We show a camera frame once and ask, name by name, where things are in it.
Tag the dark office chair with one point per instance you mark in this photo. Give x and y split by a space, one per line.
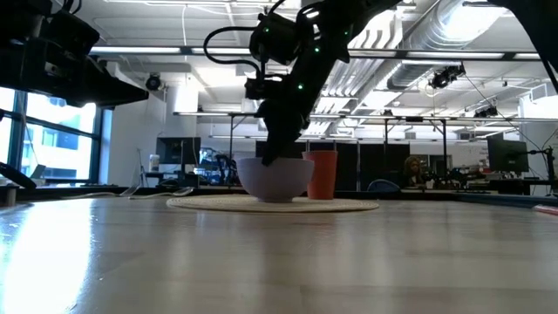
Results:
383 186

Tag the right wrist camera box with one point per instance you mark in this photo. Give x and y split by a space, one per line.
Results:
274 39

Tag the orange ribbed plastic cup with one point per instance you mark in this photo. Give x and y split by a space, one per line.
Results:
321 174

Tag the white canister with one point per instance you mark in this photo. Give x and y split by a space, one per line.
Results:
154 162

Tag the person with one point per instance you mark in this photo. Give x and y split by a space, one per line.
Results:
412 171

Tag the long ceiling light bar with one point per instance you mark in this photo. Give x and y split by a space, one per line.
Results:
170 50
457 55

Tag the black computer monitor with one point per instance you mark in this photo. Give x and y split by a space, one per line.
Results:
178 150
508 156

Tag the clear plastic fork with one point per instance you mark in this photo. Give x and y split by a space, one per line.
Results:
131 190

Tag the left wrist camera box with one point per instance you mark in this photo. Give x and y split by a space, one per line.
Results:
74 35

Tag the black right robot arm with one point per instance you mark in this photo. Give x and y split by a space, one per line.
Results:
349 26

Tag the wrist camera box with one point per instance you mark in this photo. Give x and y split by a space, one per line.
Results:
274 39
74 35

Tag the grey short post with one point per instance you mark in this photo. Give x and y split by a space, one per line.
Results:
8 196

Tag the black ceiling camera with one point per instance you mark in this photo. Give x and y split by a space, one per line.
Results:
486 112
447 76
153 82

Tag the lavender plastic bowl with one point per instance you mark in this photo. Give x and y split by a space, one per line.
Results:
274 181

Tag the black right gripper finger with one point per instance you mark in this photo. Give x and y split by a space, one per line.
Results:
291 133
274 139

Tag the black curved bracket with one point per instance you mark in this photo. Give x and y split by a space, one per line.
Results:
15 174

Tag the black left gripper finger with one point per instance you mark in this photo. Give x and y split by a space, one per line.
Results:
93 104
113 89

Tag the round woven placemat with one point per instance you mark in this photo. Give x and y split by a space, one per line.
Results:
272 206

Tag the black partition panel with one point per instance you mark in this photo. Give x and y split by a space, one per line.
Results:
375 165

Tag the silver ventilation duct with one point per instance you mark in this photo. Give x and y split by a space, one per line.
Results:
436 35

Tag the black metal rig frame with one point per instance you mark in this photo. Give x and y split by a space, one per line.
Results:
444 139

